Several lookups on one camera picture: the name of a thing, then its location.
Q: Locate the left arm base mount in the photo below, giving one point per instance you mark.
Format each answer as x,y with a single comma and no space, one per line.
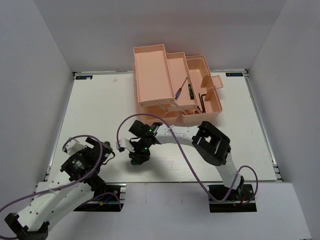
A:
110,199

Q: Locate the left blue label sticker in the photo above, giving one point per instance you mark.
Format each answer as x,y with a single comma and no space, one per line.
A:
83,77

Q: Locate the pink plastic tool box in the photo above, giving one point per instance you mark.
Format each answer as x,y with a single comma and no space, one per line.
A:
157,75

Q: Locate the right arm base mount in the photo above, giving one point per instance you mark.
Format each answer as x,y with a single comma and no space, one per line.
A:
234,203

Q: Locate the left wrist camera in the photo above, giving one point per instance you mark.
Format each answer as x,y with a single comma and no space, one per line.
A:
73,147

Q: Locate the blue red screwdriver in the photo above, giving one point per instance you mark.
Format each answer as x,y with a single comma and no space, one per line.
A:
177,94

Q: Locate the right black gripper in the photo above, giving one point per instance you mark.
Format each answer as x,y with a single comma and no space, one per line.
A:
137,154

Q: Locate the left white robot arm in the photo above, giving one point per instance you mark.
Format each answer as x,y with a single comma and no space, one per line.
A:
76,182

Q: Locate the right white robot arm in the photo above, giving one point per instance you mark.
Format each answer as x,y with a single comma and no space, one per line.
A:
211,144

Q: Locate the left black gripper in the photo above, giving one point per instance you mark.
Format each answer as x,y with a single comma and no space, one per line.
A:
83,151

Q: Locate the large brown hex key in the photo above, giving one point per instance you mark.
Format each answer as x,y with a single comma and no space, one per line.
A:
201,97

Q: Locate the stubby green screwdriver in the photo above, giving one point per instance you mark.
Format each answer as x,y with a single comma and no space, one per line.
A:
134,162

